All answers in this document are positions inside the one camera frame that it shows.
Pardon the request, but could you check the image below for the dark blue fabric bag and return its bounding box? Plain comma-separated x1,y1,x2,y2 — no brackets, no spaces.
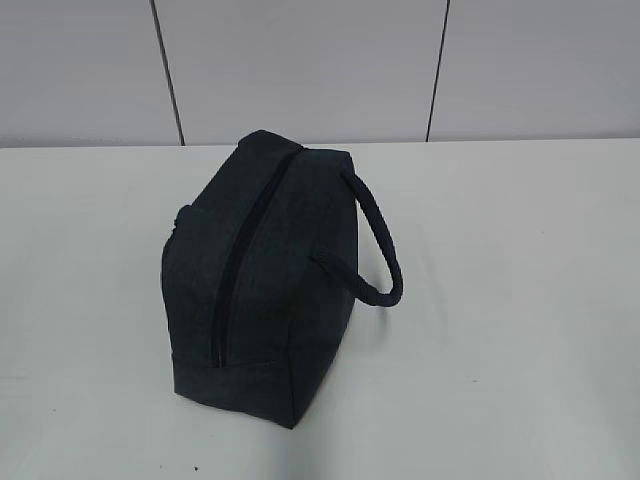
161,130,403,429

